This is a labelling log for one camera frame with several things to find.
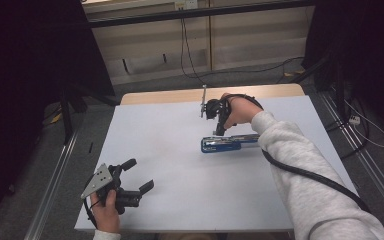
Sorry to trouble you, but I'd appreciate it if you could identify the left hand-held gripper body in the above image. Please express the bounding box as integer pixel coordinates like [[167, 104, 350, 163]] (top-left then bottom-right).
[[80, 163, 144, 215]]

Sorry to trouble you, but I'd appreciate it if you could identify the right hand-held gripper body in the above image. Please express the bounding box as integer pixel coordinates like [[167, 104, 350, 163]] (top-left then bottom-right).
[[199, 84, 232, 128]]

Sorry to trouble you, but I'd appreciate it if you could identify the blue stapler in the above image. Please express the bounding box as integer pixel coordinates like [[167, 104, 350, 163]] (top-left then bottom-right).
[[200, 133, 261, 154]]

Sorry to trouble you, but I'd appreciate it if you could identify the person's right hand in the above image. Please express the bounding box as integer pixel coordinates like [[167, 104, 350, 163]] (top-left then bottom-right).
[[220, 93, 264, 129]]

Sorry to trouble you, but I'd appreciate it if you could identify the person's left hand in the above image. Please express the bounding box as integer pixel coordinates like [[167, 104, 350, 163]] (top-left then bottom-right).
[[90, 189, 121, 234]]

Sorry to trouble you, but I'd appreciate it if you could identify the black metal stand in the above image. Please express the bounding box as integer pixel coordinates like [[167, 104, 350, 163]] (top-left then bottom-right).
[[59, 84, 119, 146]]

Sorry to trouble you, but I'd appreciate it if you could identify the black horizontal bar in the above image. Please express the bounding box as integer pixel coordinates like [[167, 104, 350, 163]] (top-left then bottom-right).
[[86, 0, 316, 29]]

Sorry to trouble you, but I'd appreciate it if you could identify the black curtain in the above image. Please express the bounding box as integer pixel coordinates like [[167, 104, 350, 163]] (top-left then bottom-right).
[[0, 0, 116, 231], [304, 0, 384, 141]]

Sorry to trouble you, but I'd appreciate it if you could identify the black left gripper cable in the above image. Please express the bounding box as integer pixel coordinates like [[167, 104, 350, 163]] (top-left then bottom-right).
[[83, 194, 98, 230]]

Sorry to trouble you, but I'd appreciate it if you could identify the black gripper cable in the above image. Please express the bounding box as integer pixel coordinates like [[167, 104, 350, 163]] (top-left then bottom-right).
[[226, 93, 372, 214], [83, 194, 98, 230]]

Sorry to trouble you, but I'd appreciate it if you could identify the black floor cable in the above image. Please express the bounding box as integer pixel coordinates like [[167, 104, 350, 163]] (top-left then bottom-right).
[[196, 55, 306, 84]]

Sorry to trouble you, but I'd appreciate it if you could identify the aluminium floor rail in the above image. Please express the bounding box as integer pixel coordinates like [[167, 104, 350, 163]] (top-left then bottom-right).
[[319, 91, 384, 229], [24, 131, 79, 240]]

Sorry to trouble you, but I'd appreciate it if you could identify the black hanging wall cable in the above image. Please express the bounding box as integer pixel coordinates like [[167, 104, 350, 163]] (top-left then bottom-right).
[[179, 17, 208, 86]]

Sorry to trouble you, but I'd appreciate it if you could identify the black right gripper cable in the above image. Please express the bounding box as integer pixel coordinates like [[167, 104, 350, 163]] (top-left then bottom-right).
[[226, 93, 372, 214]]

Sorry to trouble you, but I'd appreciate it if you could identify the white wall socket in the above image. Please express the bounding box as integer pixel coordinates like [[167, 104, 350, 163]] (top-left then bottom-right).
[[174, 0, 198, 11]]

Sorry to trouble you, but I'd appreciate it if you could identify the black cable by power strip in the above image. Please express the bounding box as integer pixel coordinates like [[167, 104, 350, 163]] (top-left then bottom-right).
[[324, 94, 372, 160]]

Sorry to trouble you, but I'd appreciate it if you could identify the white floor cable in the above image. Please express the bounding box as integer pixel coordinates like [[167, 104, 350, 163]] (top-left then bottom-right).
[[343, 99, 384, 149]]

